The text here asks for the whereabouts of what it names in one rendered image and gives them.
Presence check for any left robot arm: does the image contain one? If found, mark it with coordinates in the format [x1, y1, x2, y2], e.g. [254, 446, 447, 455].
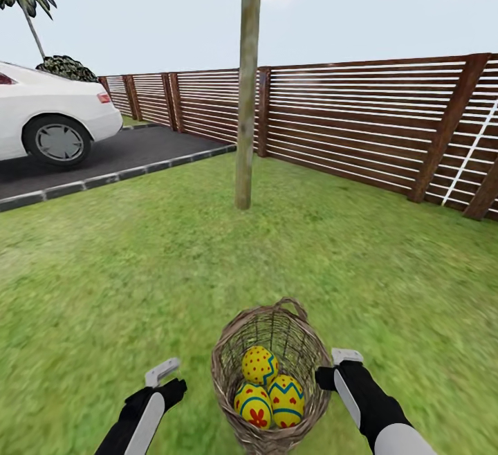
[95, 357, 187, 455]

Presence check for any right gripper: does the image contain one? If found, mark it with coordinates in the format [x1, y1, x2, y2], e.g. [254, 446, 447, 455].
[313, 365, 336, 391]

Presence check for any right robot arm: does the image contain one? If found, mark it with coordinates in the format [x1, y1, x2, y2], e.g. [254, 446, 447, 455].
[313, 348, 438, 455]

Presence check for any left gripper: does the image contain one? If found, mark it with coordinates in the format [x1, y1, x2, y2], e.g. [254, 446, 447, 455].
[154, 378, 187, 413]

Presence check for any wicker basket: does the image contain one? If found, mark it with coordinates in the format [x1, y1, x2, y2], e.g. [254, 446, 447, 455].
[210, 296, 333, 455]

